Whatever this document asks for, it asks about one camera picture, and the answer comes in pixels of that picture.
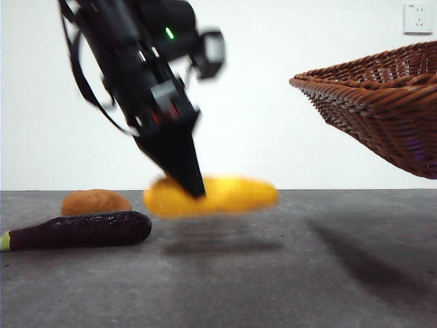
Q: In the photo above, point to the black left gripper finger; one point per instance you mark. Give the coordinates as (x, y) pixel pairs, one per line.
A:
(177, 160)

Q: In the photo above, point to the yellow corn cob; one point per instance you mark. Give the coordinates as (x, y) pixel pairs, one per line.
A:
(232, 198)

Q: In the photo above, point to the brown potato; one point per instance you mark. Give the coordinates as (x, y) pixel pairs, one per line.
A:
(95, 203)

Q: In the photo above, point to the purple eggplant with green stem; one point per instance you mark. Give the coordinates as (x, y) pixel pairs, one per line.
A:
(85, 230)

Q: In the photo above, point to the brown woven wicker basket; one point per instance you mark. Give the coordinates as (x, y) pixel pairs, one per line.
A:
(385, 112)

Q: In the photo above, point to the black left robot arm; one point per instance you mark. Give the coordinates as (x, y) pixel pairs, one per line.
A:
(119, 51)

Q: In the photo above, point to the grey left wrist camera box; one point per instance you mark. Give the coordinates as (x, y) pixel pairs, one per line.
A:
(212, 51)

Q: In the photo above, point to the white wall socket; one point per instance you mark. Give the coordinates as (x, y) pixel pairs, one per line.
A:
(418, 18)

